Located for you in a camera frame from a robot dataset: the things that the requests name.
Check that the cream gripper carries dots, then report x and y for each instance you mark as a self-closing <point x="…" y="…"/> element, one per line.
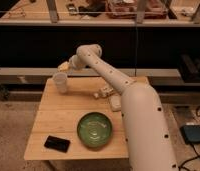
<point x="64" y="66"/>

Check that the white ceramic cup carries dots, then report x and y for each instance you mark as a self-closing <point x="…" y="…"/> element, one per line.
<point x="60" y="81"/>

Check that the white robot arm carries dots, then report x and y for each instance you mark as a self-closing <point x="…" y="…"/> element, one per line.
<point x="146" y="131"/>

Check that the green ceramic bowl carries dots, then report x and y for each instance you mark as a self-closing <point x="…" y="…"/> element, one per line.
<point x="94" y="130"/>

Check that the light wooden table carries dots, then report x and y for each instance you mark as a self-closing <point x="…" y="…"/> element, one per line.
<point x="58" y="115"/>

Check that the black remote on shelf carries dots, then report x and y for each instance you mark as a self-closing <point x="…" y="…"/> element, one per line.
<point x="72" y="9"/>

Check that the small white box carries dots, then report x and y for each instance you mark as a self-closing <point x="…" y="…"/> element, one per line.
<point x="115" y="103"/>

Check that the eyeglasses on shelf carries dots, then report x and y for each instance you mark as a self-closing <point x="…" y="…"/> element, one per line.
<point x="16" y="15"/>

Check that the red tray on shelf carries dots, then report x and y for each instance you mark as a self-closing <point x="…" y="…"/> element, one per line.
<point x="127" y="9"/>

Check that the black smartphone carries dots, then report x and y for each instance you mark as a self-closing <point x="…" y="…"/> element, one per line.
<point x="56" y="143"/>

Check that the dark box at right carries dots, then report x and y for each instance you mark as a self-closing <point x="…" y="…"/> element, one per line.
<point x="189" y="68"/>

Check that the blue power box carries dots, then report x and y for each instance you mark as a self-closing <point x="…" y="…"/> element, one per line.
<point x="191" y="134"/>

